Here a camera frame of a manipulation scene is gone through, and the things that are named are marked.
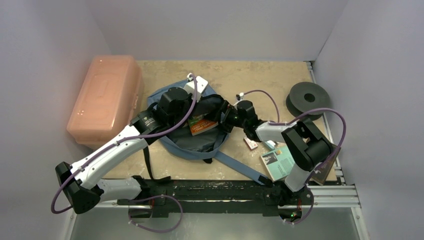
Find aluminium frame rails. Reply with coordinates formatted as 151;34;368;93
66;60;371;240

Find black filament spool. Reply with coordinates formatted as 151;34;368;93
285;82;331;117

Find pink plastic storage box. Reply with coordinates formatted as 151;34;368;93
66;55;144;150

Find teal paperback book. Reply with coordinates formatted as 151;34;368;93
260;145;295;182

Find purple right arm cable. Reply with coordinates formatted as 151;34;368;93
236;89;347;226

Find orange treehouse book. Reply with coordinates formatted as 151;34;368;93
187;118;218;136

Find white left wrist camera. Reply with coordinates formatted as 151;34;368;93
183;73;209;102

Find teal white stapler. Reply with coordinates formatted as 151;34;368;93
263;140;278;151

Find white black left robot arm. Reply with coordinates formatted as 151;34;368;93
50;85;216;214

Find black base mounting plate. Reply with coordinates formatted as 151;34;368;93
116;179;314;220

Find small red white card box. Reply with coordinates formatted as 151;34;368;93
243;137;258;150

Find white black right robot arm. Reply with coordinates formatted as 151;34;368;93
213;100;335;204

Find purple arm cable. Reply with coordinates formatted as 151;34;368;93
50;73;200;233
236;89;347;226

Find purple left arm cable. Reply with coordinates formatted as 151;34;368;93
50;73;200;233

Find dark brown book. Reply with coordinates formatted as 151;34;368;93
311;148;341;186

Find blue grey backpack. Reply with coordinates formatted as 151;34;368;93
159;86;273;186

